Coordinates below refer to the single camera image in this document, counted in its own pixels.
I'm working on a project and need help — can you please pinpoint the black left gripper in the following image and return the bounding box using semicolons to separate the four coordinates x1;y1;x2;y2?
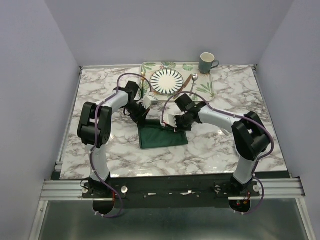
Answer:
123;101;150;127

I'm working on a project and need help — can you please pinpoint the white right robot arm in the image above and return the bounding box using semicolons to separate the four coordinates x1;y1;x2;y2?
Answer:
170;94;272;196

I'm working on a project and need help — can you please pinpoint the silver spoon on tray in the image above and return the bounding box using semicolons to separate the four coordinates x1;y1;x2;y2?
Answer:
189;73;199;96

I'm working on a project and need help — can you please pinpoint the striped white round plate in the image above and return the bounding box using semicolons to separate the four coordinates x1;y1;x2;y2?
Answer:
149;68;184;95

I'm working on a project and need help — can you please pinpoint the dark green cloth napkin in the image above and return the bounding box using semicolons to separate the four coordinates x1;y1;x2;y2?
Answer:
137;119;189;150

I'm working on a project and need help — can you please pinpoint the gold fork green handle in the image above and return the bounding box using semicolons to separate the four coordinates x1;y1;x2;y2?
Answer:
140;70;146;99

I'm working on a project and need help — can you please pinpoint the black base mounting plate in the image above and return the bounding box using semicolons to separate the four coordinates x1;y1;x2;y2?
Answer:
51;170;266;210

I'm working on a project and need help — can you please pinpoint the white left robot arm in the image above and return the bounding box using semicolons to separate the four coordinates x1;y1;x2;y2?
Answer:
77;81;149;198

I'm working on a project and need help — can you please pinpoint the aluminium frame rail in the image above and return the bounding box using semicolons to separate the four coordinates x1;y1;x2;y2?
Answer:
40;178;305;201

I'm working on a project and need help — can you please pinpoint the green ceramic mug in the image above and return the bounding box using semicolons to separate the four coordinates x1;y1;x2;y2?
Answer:
198;52;220;74

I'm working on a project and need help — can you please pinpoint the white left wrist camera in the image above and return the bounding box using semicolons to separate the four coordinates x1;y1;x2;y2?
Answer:
142;92;159;109

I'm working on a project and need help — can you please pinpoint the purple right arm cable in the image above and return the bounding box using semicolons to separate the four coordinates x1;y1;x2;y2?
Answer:
159;91;275;216

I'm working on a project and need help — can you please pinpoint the leaf-patterned serving tray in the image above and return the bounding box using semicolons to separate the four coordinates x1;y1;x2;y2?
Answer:
138;61;215;102

